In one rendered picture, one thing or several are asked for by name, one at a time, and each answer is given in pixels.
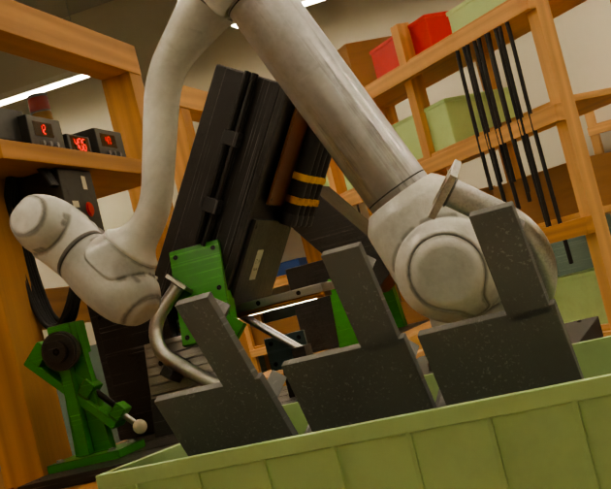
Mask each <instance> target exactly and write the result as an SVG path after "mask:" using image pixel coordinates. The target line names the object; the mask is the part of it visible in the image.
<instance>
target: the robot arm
mask: <svg viewBox="0 0 611 489"><path fill-rule="evenodd" d="M233 22H234V23H235V25H236V26H237V27H238V28H239V30H240V31H241V33H242V35H243V36H244V37H245V39H246V40H247V41H248V42H249V43H250V45H251V46H252V47H253V49H254V50H255V52H256V53H257V54H258V56H259V57H260V58H261V60H262V61H263V63H264V64H265V65H266V67H267V68H268V70H269V71H270V72H271V74H272V75H273V77H274V78H275V80H276V81H277V82H278V84H279V85H280V86H281V88H282V89H283V91H284V92H285V93H286V95H287V96H288V98H289V99H290V100H291V102H292V103H293V104H294V106H295V107H296V109H297V110H298V111H299V113H300V114H301V115H302V117H303V118H304V120H305V121H306V123H307V124H308V126H309V127H310V128H311V130H312V131H313V132H314V134H315V135H316V137H317V138H318V139H319V141H320V142H321V143H322V145H323V146H324V148H325V149H326V150H327V151H328V152H329V154H330V155H331V156H332V158H333V159H334V160H335V162H336V163H337V165H338V166H339V168H340V169H341V170H342V172H343V173H344V175H345V176H346V177H347V179H348V180H349V182H350V183H351V184H352V186H353V187H354V188H355V190H356V191H357V193H358V194H359V195H360V197H361V198H362V199H363V201H364V202H365V204H366V205H367V206H368V208H369V209H370V211H371V212H372V215H371V216H370V218H369V228H368V236H369V239H370V242H371V244H372V245H373V247H374V248H375V250H376V252H377V253H378V255H379V256H380V258H381V260H382V261H383V263H384V265H385V266H386V268H387V270H388V271H389V273H390V275H391V277H392V278H393V280H394V282H395V283H396V284H397V285H398V288H399V290H400V292H401V294H402V296H403V298H404V299H405V300H406V302H407V303H408V304H409V305H410V306H411V307H412V308H413V309H414V310H416V311H417V312H418V313H420V314H422V315H423V316H425V317H427V318H429V319H430V322H431V325H432V328H433V327H436V326H440V325H445V324H449V323H453V322H457V321H462V320H466V319H470V318H473V317H478V316H482V315H486V314H490V313H495V312H499V311H503V310H504V307H503V305H502V302H501V299H500V297H499V294H498V291H497V288H496V286H495V283H494V281H493V278H492V275H491V273H490V270H489V268H488V265H487V263H486V260H485V257H484V255H483V252H482V250H481V247H480V244H479V242H478V240H477V238H476V235H475V232H474V230H473V227H472V225H471V222H470V219H469V217H468V216H466V215H464V214H462V213H460V212H456V211H454V210H452V209H450V208H448V207H446V206H445V207H443V206H442V207H441V209H440V211H439V213H438V215H437V216H436V218H435V220H433V219H431V218H429V217H428V215H429V212H430V209H431V206H432V203H433V200H434V197H435V195H436V193H437V191H438V189H439V188H440V187H441V185H442V183H443V181H444V179H445V176H443V175H439V174H434V173H430V174H428V175H427V173H426V172H425V171H424V169H423V168H422V167H421V165H420V164H419V162H418V161H417V160H416V158H415V157H414V156H413V154H412V153H411V151H410V150H409V149H408V147H407V146H406V145H405V143H404V142H403V141H402V139H401V137H400V136H399V135H398V133H397V132H396V131H395V129H394V128H393V126H392V125H391V124H390V122H389V121H388V120H387V118H386V117H385V116H384V114H383V113H382V111H381V110H379V108H378V107H377V106H376V104H375V103H374V102H373V100H372V99H371V97H370V96H369V94H368V93H367V92H366V90H365V89H364V87H363V86H362V85H361V83H360V82H359V81H358V79H357V78H356V77H355V75H354V74H353V72H352V71H351V70H350V68H349V67H348V66H347V64H346V63H345V61H344V60H343V59H342V57H341V56H340V55H339V53H338V52H337V50H336V49H335V47H334V46H333V45H332V43H331V42H330V41H329V39H328V38H327V36H326V35H325V34H324V32H323V31H322V30H321V28H320V27H319V26H318V24H317V23H316V21H315V20H314V19H313V17H312V16H311V15H310V13H309V12H308V10H307V9H306V7H305V6H304V5H303V3H302V2H301V1H300V0H178V1H177V5H176V7H175V9H174V11H173V14H172V16H171V18H170V20H169V22H168V24H167V26H166V29H165V31H164V33H163V35H162V37H161V39H160V41H159V43H158V45H157V48H156V50H155V52H154V54H153V56H152V59H151V62H150V65H149V69H148V72H147V77H146V82H145V95H144V115H143V153H142V185H141V195H140V200H139V203H138V205H137V208H136V210H135V212H134V214H133V215H132V217H131V218H130V219H129V220H128V221H127V222H126V223H125V224H124V225H123V226H121V227H119V228H115V229H108V230H107V231H106V232H104V229H101V228H99V227H98V226H97V225H96V224H95V223H94V222H92V221H91V220H89V218H88V217H87V216H86V215H85V214H84V213H83V212H81V211H79V210H78V209H77V208H76V207H74V206H73V205H71V204H69V203H68V202H66V201H64V200H62V199H59V198H57V197H54V196H50V195H45V194H33V195H28V196H26V197H24V198H23V199H22V200H21V201H20V202H19V203H18V204H17V205H16V207H15V208H14V210H13V211H12V213H11V216H10V227H11V230H12V232H13V234H14V236H15V237H16V239H17V240H18V242H19V243H20V244H21V245H22V246H23V247H24V248H25V249H27V250H29V251H30V252H32V254H33V256H34V257H36V258H37V259H39V260H40V261H42V262H43V263H45V264H46V265H47V266H49V267H50V268H51V269H53V270H54V271H55V272H56V273H57V274H59V275H60V276H61V277H62V278H63V279H64V280H65V281H66V282H67V283H68V285H69V286H70V288H71V289H72V290H73V291H74V292H75V293H76V295H77V296H78V297H79V298H80V299H82V300H83V301H84V302H85V303H86V304H87V305H88V306H89V307H91V308H92V309H93V310H95V311H96V312H97V313H99V314H100V315H102V316H103V317H105V318H106V319H108V320H109V321H111V322H113V323H116V324H121V325H126V326H139V325H141V324H143V323H145V322H147V321H148V320H149V319H150V318H151V317H152V316H153V315H154V314H155V313H157V311H158V309H159V307H160V303H161V290H160V286H159V283H158V281H157V279H158V277H157V276H156V275H155V268H156V266H157V264H158V262H157V259H156V254H155V251H156V247H157V244H158V242H159V240H160V238H161V235H162V233H163V231H164V228H165V226H166V224H167V221H168V217H169V214H170V210H171V206H172V202H173V194H174V183H175V169H176V155H177V127H178V112H179V101H180V95H181V91H182V87H183V83H184V80H185V78H186V75H187V73H188V71H189V70H190V68H191V67H192V65H193V64H194V62H195V61H196V60H197V59H198V58H199V56H200V55H201V54H202V53H203V52H204V51H205V50H206V49H207V48H208V47H209V46H210V45H211V44H212V43H213V42H214V41H215V39H216V38H218V37H219V36H220V35H221V34H222V33H223V32H224V31H225V30H226V29H227V28H228V27H229V26H230V25H231V24H232V23H233Z"/></svg>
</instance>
